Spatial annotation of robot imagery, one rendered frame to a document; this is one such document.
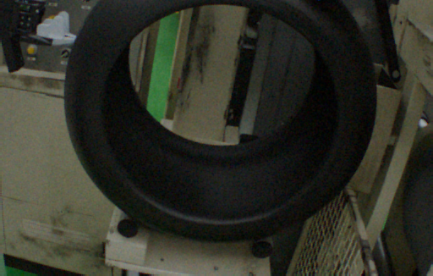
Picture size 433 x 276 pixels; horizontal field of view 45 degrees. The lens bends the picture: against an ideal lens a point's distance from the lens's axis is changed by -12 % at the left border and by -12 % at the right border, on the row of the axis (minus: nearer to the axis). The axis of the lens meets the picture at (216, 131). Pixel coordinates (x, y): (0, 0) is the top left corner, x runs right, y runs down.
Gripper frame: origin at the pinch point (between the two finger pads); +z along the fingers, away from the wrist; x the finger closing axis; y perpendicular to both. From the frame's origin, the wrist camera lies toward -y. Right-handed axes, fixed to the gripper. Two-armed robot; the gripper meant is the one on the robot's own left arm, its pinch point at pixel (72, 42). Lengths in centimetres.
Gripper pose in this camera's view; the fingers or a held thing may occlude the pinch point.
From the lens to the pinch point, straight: 112.1
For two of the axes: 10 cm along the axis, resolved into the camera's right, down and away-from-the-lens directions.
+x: 0.2, -4.4, 9.0
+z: 9.6, 2.6, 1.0
